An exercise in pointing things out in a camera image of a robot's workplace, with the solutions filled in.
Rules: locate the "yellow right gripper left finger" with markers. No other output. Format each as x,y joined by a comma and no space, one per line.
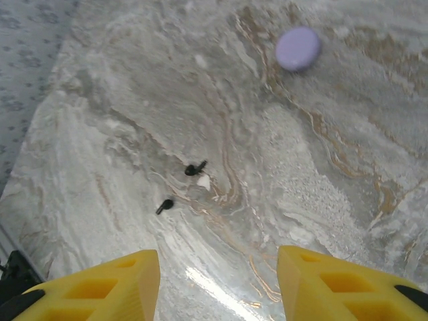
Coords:
140,284

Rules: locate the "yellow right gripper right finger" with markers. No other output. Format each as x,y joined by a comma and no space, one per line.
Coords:
297,287

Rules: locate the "purple earbud charging case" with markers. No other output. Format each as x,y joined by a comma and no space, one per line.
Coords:
297,48

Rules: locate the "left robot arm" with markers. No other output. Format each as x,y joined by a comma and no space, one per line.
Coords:
15,267

